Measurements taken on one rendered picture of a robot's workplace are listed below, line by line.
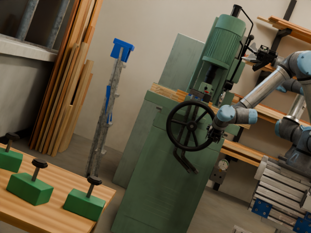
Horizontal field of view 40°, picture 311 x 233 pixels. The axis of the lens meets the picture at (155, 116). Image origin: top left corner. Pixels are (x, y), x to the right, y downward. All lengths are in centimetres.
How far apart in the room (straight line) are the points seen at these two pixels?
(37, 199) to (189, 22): 409
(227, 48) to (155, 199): 102
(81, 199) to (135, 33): 396
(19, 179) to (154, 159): 143
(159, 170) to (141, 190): 17
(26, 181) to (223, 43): 171
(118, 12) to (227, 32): 267
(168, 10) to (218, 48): 253
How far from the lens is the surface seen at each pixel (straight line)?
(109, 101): 336
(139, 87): 508
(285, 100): 525
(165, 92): 272
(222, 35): 267
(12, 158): 146
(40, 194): 126
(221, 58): 265
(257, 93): 220
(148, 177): 262
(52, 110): 383
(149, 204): 266
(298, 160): 233
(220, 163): 253
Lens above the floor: 99
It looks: 5 degrees down
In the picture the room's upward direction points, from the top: 22 degrees clockwise
